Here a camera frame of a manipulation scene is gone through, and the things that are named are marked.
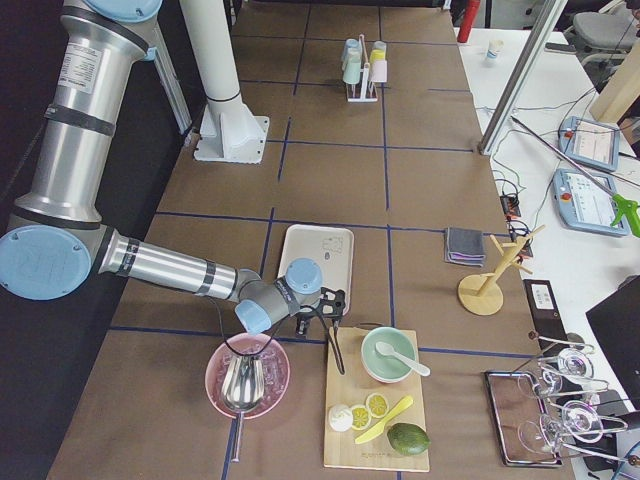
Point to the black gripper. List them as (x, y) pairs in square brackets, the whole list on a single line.
[(303, 325)]

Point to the beige rabbit tray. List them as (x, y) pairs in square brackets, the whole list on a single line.
[(331, 248)]

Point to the green cup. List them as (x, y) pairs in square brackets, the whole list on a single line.
[(351, 71)]

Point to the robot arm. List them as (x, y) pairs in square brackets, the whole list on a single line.
[(56, 237)]

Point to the pink cup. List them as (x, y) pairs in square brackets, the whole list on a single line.
[(379, 71)]

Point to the beige cup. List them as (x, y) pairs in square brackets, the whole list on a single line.
[(351, 55)]

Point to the yellow cup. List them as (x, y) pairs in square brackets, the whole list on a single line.
[(377, 55)]

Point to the blue cup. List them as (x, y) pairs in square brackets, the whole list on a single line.
[(351, 43)]

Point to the grey cup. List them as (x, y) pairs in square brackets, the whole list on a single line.
[(380, 45)]

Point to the white paper cup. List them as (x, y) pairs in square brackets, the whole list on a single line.
[(493, 51)]

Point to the white plastic spoon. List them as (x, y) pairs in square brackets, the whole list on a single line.
[(386, 349)]

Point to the green bowl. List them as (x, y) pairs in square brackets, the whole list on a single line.
[(388, 369)]

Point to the pink ice bowl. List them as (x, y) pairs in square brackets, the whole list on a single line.
[(271, 359)]

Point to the lemon slice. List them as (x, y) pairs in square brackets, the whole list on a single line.
[(377, 404), (361, 417)]

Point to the white egg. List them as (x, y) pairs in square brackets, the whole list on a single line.
[(340, 418)]

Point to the metal ice scoop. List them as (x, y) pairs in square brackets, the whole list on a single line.
[(242, 390)]

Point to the yellow plastic knife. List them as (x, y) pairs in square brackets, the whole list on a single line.
[(375, 431)]

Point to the grey folded cloth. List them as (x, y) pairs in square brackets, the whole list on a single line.
[(464, 247)]

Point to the wooden mug tree stand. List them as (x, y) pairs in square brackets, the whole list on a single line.
[(480, 293)]

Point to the green avocado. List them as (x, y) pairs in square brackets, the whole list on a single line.
[(408, 439)]

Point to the black box with label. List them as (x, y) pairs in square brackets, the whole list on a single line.
[(543, 308)]

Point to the wine glass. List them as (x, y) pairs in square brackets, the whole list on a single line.
[(576, 422), (569, 373)]

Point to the lower teach pendant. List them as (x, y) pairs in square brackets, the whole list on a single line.
[(585, 207)]

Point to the teach pendant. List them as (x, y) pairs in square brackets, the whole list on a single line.
[(585, 207), (590, 143)]

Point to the upper teach pendant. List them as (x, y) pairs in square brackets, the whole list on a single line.
[(590, 143)]

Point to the office chair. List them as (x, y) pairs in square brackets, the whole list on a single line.
[(602, 36)]

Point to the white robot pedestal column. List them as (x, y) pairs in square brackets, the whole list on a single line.
[(229, 132)]

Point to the white wire cup rack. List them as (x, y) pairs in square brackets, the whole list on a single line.
[(365, 90)]

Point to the green handled grabber stick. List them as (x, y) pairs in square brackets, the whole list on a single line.
[(625, 207)]

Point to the aluminium frame post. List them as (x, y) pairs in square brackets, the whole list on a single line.
[(542, 28)]

